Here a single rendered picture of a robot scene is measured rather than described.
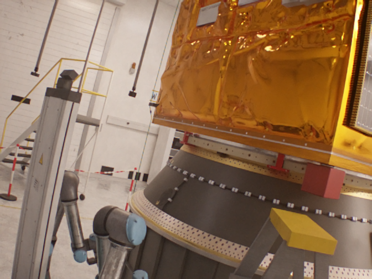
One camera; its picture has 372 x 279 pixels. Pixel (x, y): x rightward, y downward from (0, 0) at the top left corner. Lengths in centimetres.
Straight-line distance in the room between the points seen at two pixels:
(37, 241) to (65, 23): 833
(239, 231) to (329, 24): 115
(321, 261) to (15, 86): 868
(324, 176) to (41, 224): 126
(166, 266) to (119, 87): 815
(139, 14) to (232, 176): 858
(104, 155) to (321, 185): 864
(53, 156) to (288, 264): 96
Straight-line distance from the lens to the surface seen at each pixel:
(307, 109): 174
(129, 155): 1024
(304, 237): 110
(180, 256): 204
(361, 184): 218
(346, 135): 173
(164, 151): 975
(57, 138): 147
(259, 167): 207
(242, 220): 195
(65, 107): 146
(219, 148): 217
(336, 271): 200
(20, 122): 934
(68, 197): 193
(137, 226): 143
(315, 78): 176
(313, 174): 175
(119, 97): 996
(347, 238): 208
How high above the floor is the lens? 172
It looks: level
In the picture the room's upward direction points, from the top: 14 degrees clockwise
